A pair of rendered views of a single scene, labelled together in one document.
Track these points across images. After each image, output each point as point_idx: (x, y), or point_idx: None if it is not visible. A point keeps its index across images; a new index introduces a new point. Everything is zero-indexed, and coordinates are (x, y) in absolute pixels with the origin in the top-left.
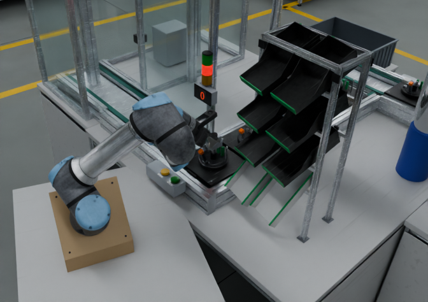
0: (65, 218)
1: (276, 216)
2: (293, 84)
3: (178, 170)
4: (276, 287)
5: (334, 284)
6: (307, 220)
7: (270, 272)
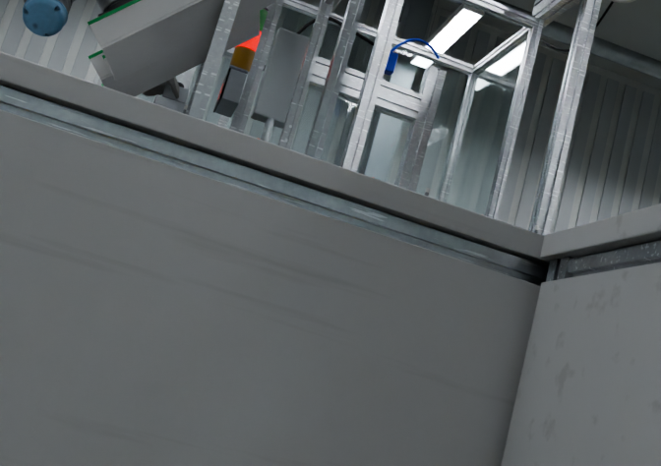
0: None
1: (116, 9)
2: None
3: (27, 6)
4: None
5: (119, 92)
6: (201, 76)
7: None
